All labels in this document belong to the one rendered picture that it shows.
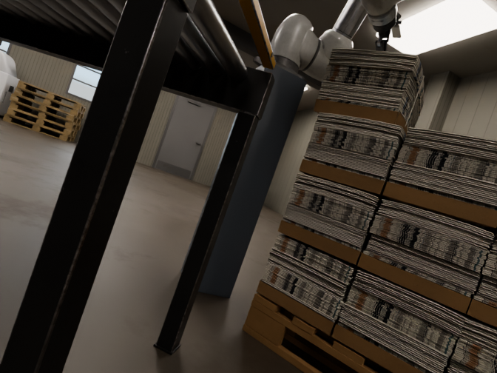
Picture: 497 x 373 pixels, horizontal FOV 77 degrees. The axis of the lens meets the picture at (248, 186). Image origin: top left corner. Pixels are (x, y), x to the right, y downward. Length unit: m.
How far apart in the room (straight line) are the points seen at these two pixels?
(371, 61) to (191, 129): 7.91
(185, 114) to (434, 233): 8.23
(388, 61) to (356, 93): 0.13
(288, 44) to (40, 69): 8.16
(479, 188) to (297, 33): 0.92
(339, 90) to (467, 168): 0.47
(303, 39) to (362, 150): 0.63
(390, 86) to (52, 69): 8.57
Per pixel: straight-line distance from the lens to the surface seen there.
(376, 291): 1.03
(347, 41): 1.57
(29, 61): 9.34
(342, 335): 1.08
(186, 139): 8.86
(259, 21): 0.67
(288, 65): 1.44
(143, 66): 0.39
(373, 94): 1.16
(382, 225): 1.02
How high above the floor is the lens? 0.51
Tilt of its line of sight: 1 degrees down
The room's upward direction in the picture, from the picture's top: 20 degrees clockwise
